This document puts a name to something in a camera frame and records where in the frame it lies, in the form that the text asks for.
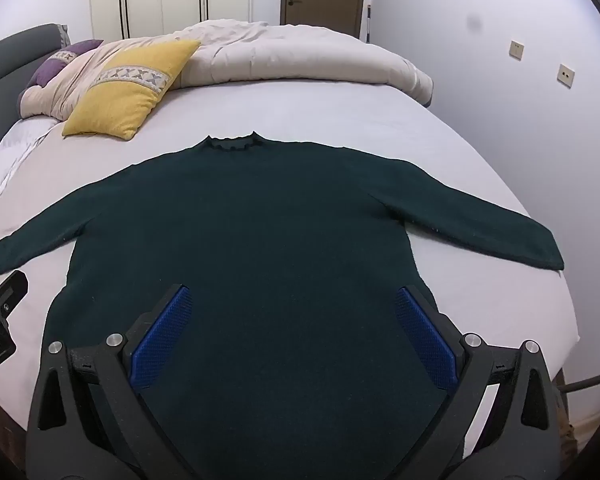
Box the beige duvet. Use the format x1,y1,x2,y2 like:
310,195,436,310
172,19,435,108

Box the dark green sweater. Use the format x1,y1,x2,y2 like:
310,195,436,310
0,131,566,480

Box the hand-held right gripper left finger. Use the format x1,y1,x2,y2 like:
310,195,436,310
25,282,202,480

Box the grey headboard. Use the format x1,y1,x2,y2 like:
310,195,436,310
0,23,71,161

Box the yellow pillow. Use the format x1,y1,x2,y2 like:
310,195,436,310
61,39,202,141

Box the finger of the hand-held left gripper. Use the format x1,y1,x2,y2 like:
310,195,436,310
0,270,29,322

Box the black cable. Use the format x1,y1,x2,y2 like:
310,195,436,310
555,366,600,394

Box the purple and beige pillow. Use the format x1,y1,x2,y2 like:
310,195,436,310
17,39,106,122

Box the bed with white sheet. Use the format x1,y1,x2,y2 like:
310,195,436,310
0,77,581,413

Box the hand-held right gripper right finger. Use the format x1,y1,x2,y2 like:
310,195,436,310
395,285,570,480

